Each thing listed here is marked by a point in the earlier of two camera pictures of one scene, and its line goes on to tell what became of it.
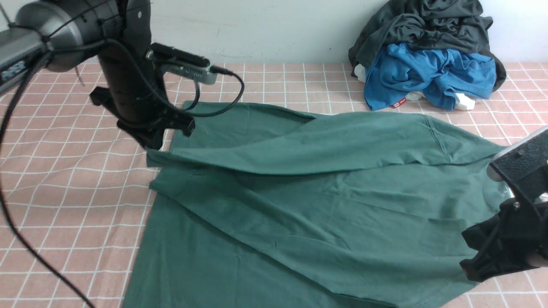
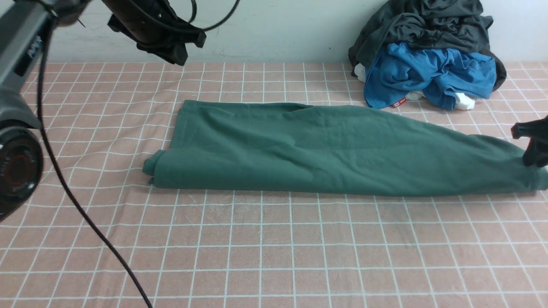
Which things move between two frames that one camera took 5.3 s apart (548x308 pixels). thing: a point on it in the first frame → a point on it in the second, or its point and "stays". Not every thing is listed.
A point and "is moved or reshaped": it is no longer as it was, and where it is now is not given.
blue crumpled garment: (407, 68) stays
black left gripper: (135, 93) → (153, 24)
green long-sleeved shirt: (267, 206) is moved or reshaped
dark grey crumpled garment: (458, 26) stays
